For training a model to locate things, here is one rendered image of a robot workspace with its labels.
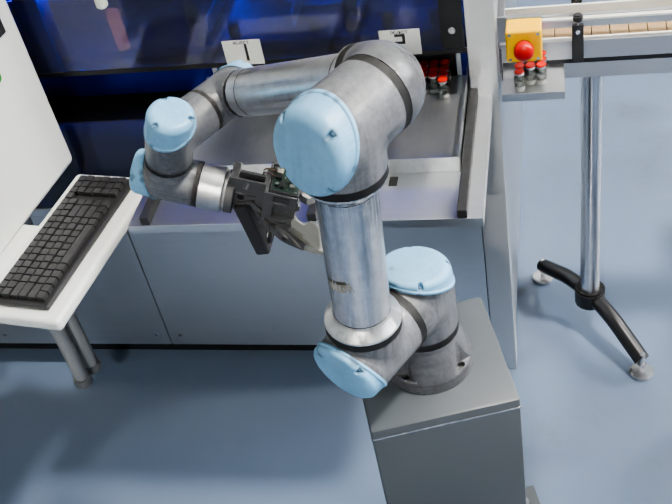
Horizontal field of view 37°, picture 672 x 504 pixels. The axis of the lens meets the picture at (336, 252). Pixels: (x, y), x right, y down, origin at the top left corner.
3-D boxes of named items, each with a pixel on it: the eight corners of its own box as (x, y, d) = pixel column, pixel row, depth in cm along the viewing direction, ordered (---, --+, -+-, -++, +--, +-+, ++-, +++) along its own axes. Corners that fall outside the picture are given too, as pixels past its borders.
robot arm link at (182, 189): (126, 170, 154) (127, 203, 161) (196, 186, 154) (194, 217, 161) (139, 133, 158) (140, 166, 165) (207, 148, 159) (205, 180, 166)
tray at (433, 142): (354, 81, 222) (351, 68, 220) (470, 75, 217) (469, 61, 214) (330, 175, 198) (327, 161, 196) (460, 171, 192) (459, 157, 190)
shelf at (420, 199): (192, 98, 232) (190, 91, 231) (494, 82, 217) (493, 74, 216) (130, 233, 198) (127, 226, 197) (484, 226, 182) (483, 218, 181)
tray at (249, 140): (211, 89, 230) (207, 76, 228) (319, 83, 224) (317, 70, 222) (170, 181, 206) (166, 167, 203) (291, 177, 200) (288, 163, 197)
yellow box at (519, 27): (507, 44, 209) (505, 14, 204) (542, 42, 207) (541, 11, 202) (506, 64, 203) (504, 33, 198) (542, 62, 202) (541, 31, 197)
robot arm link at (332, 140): (429, 357, 157) (411, 68, 119) (373, 421, 149) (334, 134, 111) (369, 326, 163) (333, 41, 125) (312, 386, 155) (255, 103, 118)
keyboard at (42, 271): (82, 179, 225) (78, 171, 223) (136, 183, 220) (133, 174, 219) (-11, 304, 197) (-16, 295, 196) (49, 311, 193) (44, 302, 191)
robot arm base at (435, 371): (483, 383, 164) (479, 342, 157) (394, 403, 164) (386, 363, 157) (461, 320, 175) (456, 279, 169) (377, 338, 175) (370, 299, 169)
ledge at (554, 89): (504, 66, 221) (503, 59, 219) (564, 63, 218) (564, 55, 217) (502, 102, 211) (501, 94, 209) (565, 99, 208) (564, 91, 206)
